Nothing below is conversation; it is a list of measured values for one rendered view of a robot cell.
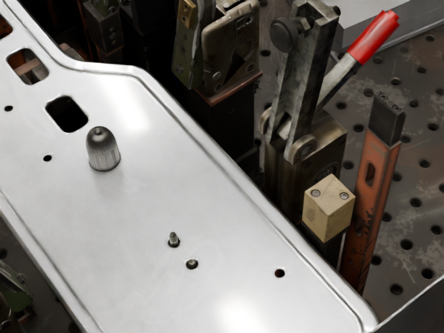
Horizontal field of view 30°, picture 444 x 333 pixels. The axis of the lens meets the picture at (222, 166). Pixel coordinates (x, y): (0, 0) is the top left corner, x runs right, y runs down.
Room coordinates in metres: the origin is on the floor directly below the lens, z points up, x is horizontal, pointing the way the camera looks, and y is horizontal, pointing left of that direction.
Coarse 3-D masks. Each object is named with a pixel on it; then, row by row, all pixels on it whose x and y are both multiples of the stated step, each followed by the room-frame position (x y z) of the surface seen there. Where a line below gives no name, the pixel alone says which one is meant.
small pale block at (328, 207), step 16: (320, 192) 0.40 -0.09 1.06; (336, 192) 0.40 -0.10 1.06; (304, 208) 0.40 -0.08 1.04; (320, 208) 0.39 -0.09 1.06; (336, 208) 0.39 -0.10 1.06; (352, 208) 0.40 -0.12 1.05; (304, 224) 0.40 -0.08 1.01; (320, 224) 0.38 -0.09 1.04; (336, 224) 0.39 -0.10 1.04; (320, 240) 0.38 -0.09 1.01; (336, 240) 0.39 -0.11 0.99; (336, 256) 0.39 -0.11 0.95
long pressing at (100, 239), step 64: (0, 0) 0.74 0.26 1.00; (0, 64) 0.64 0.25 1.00; (64, 64) 0.63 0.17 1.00; (0, 128) 0.55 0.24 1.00; (128, 128) 0.54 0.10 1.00; (192, 128) 0.53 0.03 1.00; (0, 192) 0.47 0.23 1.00; (64, 192) 0.46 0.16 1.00; (128, 192) 0.46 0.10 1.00; (192, 192) 0.45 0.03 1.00; (256, 192) 0.45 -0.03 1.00; (64, 256) 0.39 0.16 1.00; (128, 256) 0.38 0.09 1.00; (192, 256) 0.38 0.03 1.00; (256, 256) 0.37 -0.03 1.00; (320, 256) 0.37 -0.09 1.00; (128, 320) 0.32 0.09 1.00; (192, 320) 0.31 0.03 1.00; (256, 320) 0.31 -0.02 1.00; (320, 320) 0.31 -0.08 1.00
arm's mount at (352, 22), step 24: (288, 0) 1.01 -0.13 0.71; (336, 0) 0.92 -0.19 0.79; (360, 0) 0.92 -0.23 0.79; (384, 0) 0.91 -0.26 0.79; (408, 0) 0.91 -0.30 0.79; (432, 0) 0.93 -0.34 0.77; (360, 24) 0.87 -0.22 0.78; (408, 24) 0.92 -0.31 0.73; (432, 24) 0.94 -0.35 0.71; (336, 48) 0.89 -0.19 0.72; (384, 48) 0.90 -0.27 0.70
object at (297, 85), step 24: (312, 0) 0.50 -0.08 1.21; (288, 24) 0.47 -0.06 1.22; (312, 24) 0.48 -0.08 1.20; (336, 24) 0.48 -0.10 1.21; (288, 48) 0.46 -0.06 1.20; (312, 48) 0.47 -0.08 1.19; (288, 72) 0.49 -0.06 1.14; (312, 72) 0.46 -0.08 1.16; (288, 96) 0.48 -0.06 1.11; (312, 96) 0.47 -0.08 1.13; (312, 120) 0.47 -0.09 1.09; (288, 144) 0.46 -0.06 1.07
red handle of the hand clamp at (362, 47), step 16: (384, 16) 0.54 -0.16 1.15; (368, 32) 0.53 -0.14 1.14; (384, 32) 0.53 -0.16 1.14; (352, 48) 0.52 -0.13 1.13; (368, 48) 0.52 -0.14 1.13; (336, 64) 0.52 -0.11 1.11; (352, 64) 0.51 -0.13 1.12; (336, 80) 0.50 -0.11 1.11; (320, 96) 0.49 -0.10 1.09; (288, 128) 0.47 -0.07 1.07
